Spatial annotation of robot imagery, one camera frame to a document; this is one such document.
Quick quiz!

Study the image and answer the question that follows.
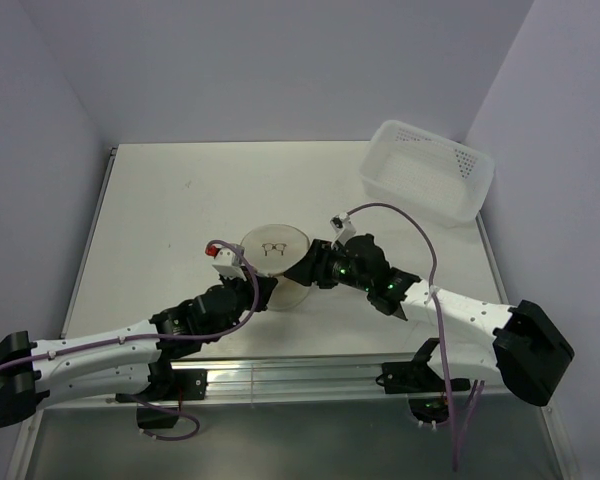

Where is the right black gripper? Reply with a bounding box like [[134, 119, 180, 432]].
[[284, 238, 372, 292]]

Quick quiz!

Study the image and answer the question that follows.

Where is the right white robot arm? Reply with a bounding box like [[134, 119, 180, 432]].
[[284, 234, 575, 406]]

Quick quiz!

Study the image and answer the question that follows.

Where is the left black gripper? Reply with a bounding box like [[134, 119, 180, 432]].
[[207, 265, 277, 342]]

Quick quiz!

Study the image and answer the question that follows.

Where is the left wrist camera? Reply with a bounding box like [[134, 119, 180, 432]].
[[205, 241, 246, 280]]

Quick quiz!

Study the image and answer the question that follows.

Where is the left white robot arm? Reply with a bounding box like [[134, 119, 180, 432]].
[[0, 277, 278, 428]]

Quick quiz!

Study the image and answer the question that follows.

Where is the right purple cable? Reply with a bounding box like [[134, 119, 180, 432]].
[[349, 202, 484, 471]]

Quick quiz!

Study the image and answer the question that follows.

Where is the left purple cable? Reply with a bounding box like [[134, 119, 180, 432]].
[[0, 240, 259, 384]]

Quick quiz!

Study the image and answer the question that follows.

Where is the purple cable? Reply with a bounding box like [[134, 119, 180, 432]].
[[349, 202, 484, 471], [0, 240, 259, 384]]

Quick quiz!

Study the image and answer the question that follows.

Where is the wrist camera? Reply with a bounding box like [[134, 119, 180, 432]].
[[330, 212, 357, 249], [205, 241, 246, 280]]

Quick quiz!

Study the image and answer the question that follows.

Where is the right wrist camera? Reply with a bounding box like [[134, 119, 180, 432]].
[[330, 212, 357, 249]]

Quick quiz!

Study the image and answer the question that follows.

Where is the aluminium rail frame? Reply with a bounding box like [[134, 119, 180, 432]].
[[61, 142, 498, 402]]

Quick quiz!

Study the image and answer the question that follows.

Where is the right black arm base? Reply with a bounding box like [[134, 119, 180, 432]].
[[375, 358, 446, 394]]

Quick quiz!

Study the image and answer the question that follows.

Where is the white plastic basket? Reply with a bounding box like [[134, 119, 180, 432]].
[[359, 120, 495, 227]]

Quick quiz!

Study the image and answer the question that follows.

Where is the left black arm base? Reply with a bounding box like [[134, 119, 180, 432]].
[[115, 369, 207, 441]]

